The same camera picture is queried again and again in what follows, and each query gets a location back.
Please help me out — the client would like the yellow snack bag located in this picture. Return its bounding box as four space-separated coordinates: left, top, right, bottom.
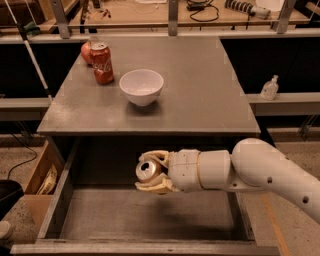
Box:
37 165 58 195

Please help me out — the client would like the black cable on floor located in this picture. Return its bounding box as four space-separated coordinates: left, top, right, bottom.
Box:
6 133 38 181

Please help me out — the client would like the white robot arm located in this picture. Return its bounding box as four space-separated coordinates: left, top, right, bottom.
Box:
135 138 320 222

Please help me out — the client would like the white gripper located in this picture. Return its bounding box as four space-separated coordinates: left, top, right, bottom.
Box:
135 150 201 194

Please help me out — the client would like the open grey top drawer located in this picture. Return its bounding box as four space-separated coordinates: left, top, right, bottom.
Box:
11 136 280 256

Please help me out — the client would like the black white ribbed tool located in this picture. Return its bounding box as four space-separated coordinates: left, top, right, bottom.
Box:
224 0 271 20

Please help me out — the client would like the red Coca-Cola can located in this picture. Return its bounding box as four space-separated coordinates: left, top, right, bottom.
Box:
90 42 114 84

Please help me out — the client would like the white ceramic bowl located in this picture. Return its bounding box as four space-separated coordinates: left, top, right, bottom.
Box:
119 69 164 107

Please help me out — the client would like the wooden workbench with metal posts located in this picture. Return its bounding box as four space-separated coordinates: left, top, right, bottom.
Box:
1 0 320 39

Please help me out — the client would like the wooden box on floor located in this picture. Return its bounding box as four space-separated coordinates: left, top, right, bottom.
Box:
24 141 64 231

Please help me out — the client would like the white pole with black grip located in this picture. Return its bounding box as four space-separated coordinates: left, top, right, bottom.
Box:
4 0 53 103

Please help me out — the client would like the black cable on workbench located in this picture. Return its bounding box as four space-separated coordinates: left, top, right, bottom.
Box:
185 0 220 23

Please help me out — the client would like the grey cabinet with top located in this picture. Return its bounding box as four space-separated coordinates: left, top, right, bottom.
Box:
36 34 261 172

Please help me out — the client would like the red apple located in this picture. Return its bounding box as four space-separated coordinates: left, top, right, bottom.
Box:
81 41 91 64

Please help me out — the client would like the black round object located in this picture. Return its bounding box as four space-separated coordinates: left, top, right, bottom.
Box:
0 180 24 220

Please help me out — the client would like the orange patterned soda can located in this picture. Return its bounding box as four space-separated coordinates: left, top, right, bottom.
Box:
136 160 161 183

